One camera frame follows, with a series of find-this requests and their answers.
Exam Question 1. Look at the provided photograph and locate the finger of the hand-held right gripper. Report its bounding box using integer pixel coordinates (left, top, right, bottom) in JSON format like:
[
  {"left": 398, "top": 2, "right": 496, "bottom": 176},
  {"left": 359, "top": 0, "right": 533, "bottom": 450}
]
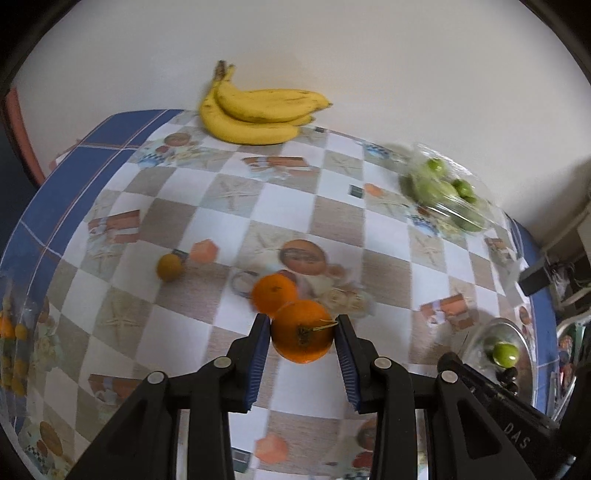
[
  {"left": 499, "top": 367, "right": 520, "bottom": 397},
  {"left": 438, "top": 352, "right": 520, "bottom": 404}
]

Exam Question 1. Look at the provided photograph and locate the stainless steel bowl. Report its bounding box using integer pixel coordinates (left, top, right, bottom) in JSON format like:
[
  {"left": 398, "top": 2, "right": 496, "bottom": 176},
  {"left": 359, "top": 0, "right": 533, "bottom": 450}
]
[{"left": 457, "top": 316, "right": 539, "bottom": 411}]

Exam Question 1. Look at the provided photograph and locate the small brown fruit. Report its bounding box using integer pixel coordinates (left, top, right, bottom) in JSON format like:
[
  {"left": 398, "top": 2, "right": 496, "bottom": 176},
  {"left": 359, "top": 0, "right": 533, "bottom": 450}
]
[{"left": 156, "top": 253, "right": 183, "bottom": 281}]

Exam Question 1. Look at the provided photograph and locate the yellow banana bunch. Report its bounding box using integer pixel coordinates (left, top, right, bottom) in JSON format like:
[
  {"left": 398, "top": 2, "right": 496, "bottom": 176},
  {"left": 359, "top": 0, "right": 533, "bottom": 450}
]
[{"left": 199, "top": 60, "right": 333, "bottom": 146}]

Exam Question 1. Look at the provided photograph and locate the orange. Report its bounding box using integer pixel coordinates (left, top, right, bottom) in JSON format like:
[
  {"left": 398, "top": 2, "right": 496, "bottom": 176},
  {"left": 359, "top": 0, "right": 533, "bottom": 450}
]
[
  {"left": 270, "top": 300, "right": 335, "bottom": 364},
  {"left": 252, "top": 274, "right": 298, "bottom": 319}
]

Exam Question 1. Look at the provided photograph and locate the green lime on plate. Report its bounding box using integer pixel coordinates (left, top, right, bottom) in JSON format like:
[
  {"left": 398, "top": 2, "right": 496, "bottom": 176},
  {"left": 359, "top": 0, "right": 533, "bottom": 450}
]
[{"left": 492, "top": 340, "right": 520, "bottom": 369}]

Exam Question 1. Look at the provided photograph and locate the reddish brown furniture edge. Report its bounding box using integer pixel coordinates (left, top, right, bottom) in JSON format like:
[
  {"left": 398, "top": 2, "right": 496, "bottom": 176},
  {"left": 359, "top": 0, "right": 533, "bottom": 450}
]
[{"left": 4, "top": 85, "right": 47, "bottom": 186}]

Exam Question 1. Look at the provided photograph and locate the checkered blue-bordered tablecloth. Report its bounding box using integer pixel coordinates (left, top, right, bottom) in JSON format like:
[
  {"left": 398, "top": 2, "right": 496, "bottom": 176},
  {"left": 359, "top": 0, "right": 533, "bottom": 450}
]
[{"left": 0, "top": 108, "right": 546, "bottom": 480}]

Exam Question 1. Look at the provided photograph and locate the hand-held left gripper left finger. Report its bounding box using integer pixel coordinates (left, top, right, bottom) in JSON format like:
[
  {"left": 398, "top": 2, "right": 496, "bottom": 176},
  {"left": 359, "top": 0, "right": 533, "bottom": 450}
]
[{"left": 65, "top": 313, "right": 271, "bottom": 480}]

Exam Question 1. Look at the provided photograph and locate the white shelf frame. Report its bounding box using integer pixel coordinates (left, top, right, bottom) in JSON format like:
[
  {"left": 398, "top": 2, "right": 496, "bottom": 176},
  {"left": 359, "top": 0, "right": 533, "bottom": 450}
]
[{"left": 542, "top": 196, "right": 591, "bottom": 259}]

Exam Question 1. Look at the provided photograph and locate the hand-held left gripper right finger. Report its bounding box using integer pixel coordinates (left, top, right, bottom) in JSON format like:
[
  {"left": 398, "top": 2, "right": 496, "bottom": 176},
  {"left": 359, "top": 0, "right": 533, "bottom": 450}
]
[{"left": 335, "top": 315, "right": 509, "bottom": 480}]

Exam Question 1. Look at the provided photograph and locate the pile of green jujubes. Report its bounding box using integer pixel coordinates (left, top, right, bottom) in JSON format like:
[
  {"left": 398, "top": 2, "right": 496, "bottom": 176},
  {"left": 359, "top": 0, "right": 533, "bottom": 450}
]
[{"left": 411, "top": 158, "right": 488, "bottom": 232}]

